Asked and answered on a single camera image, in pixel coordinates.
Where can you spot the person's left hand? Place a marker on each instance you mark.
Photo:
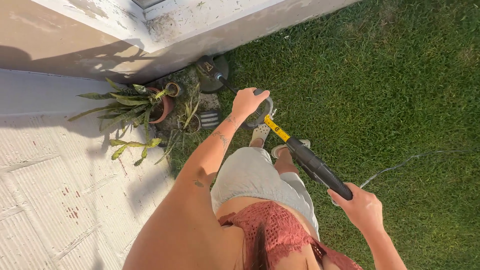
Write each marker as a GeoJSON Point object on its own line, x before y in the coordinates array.
{"type": "Point", "coordinates": [245, 103]}

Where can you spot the person's right hand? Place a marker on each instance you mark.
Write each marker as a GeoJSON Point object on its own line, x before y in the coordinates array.
{"type": "Point", "coordinates": [362, 210]}

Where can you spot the person's left fingers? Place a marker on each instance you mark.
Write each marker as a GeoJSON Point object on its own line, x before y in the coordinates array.
{"type": "Point", "coordinates": [260, 95]}

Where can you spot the white left clog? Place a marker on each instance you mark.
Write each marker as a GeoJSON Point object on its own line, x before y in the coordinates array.
{"type": "Point", "coordinates": [261, 132]}

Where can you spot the white clog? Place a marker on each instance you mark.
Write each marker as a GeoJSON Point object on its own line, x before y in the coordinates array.
{"type": "Point", "coordinates": [261, 132]}
{"type": "Point", "coordinates": [280, 149]}

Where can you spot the grey stone slab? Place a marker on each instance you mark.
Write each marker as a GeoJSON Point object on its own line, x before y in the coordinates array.
{"type": "Point", "coordinates": [208, 101]}

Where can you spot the black slotted plastic piece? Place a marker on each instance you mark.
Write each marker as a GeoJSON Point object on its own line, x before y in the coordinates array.
{"type": "Point", "coordinates": [210, 119]}

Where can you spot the white right clog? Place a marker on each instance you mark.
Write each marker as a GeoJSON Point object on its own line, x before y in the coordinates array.
{"type": "Point", "coordinates": [280, 149]}

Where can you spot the person's right leg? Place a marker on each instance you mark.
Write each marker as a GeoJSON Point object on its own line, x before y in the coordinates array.
{"type": "Point", "coordinates": [285, 163]}

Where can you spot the small potted leafy plant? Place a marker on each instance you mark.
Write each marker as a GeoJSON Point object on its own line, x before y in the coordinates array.
{"type": "Point", "coordinates": [189, 118]}

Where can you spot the grey shorts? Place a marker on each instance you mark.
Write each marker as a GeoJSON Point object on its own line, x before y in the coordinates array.
{"type": "Point", "coordinates": [251, 176]}

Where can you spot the small brown flower pot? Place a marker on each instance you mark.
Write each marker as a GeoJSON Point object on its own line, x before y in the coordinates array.
{"type": "Point", "coordinates": [174, 89]}

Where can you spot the terracotta flower pot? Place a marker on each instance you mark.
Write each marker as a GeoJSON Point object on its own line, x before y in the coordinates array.
{"type": "Point", "coordinates": [167, 108]}

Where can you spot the striped green snake plant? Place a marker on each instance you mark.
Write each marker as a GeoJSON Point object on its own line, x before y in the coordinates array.
{"type": "Point", "coordinates": [123, 103]}

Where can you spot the red crochet top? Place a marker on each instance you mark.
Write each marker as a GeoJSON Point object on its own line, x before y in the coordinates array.
{"type": "Point", "coordinates": [279, 232]}

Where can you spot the green cactus plant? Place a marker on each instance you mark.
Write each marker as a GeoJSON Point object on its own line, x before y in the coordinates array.
{"type": "Point", "coordinates": [129, 147]}

